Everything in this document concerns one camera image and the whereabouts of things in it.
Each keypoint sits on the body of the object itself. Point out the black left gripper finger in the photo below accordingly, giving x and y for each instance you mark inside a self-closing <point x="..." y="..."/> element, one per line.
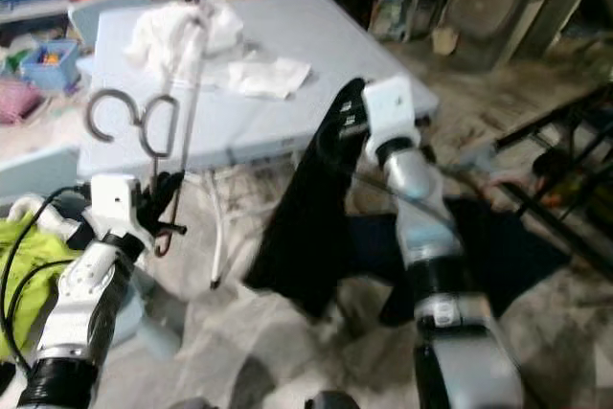
<point x="153" y="191"/>
<point x="173" y="189"/>

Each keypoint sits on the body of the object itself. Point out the black garment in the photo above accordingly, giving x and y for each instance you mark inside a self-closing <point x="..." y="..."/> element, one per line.
<point x="302" y="227"/>

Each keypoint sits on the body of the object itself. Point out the lime green garment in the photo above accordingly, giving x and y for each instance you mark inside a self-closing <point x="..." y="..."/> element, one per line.
<point x="29" y="265"/>

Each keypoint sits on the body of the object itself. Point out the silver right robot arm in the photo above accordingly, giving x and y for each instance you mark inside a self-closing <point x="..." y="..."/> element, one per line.
<point x="417" y="208"/>

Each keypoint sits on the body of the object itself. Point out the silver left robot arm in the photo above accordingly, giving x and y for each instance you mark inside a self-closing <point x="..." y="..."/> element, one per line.
<point x="91" y="304"/>

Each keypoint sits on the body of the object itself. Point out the light blue folding table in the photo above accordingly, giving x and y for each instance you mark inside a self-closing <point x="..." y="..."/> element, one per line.
<point x="249" y="131"/>

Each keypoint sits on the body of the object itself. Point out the white and navy garment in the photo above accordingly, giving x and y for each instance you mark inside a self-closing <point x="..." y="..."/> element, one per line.
<point x="38" y="210"/>

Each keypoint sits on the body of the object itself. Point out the clear plastic bottle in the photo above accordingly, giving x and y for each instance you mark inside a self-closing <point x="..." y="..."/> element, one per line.
<point x="390" y="7"/>

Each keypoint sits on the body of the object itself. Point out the cream plastic cup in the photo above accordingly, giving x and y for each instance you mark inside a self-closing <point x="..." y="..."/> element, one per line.
<point x="444" y="41"/>

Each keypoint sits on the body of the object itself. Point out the white crumpled garment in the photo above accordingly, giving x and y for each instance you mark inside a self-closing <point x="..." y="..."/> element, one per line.
<point x="177" y="40"/>

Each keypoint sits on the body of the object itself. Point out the blue plastic basket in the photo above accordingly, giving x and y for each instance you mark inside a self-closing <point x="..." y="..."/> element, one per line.
<point x="62" y="69"/>

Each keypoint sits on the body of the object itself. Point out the pink bag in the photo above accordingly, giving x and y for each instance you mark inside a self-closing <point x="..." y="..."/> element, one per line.
<point x="19" y="101"/>

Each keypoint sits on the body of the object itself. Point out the grey floor appliance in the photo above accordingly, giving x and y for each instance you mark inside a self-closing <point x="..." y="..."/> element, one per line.
<point x="498" y="11"/>

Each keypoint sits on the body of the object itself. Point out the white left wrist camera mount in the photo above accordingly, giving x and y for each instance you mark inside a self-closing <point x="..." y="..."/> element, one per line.
<point x="117" y="203"/>

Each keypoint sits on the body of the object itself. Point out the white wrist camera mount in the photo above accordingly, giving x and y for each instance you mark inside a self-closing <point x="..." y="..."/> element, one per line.
<point x="391" y="112"/>
<point x="117" y="203"/>

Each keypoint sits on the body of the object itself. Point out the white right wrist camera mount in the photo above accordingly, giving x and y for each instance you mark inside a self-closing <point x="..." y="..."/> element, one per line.
<point x="391" y="112"/>

